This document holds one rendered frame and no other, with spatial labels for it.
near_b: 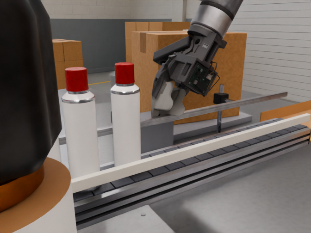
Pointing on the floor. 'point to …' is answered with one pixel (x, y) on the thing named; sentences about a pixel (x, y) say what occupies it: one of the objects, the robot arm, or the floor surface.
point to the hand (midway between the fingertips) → (155, 116)
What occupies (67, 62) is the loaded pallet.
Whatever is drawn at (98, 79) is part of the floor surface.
